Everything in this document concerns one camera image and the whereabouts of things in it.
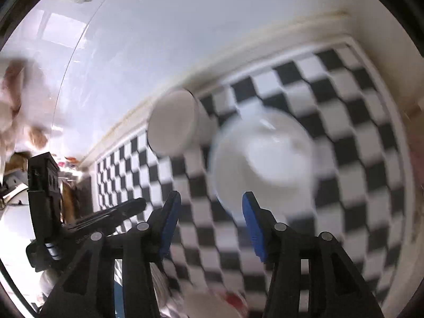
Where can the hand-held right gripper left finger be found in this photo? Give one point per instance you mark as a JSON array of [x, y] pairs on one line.
[[169, 220]]

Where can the white floral bowl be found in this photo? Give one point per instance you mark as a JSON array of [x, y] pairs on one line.
[[281, 155]]

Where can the plain white bowl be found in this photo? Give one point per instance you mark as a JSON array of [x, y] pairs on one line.
[[228, 179]]

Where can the white floral plate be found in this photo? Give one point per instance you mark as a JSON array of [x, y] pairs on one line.
[[208, 306]]

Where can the black white checkered cloth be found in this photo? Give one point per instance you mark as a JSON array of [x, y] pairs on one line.
[[347, 139]]

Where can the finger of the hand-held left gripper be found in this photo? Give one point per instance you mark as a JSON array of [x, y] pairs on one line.
[[112, 212]]

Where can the clear bag with white buns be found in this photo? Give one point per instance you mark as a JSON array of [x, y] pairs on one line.
[[29, 106]]

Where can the white bowl with dark rim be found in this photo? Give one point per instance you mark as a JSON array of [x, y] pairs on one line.
[[172, 126]]

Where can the colourful wall stickers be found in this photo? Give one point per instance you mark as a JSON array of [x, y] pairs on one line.
[[68, 163]]

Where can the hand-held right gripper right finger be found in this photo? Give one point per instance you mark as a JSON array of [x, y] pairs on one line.
[[253, 228]]

